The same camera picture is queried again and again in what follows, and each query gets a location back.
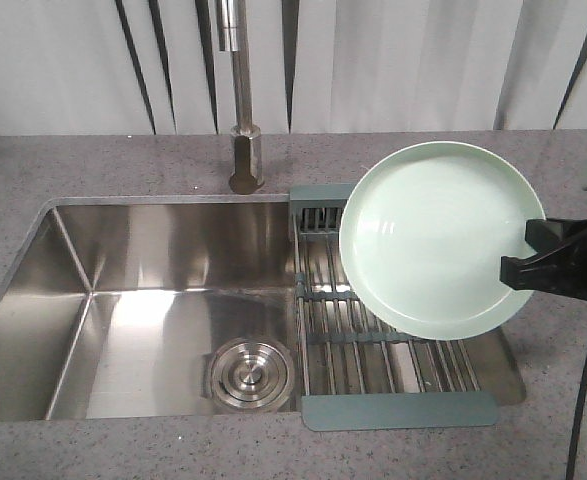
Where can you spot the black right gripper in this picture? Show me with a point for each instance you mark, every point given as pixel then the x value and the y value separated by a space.
pixel 561 269

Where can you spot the stainless steel sink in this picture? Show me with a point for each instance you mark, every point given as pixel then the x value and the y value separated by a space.
pixel 112 310

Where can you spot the chrome kitchen faucet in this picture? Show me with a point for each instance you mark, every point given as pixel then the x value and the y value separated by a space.
pixel 247 177

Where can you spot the pale green round plate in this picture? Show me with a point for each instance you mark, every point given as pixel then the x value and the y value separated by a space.
pixel 423 235

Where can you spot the grey green dish rack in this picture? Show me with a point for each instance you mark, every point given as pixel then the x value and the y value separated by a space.
pixel 357 372

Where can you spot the white pleated curtain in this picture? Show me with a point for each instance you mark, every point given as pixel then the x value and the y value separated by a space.
pixel 155 67

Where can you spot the round steel drain cover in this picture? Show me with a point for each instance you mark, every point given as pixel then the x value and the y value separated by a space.
pixel 249 375

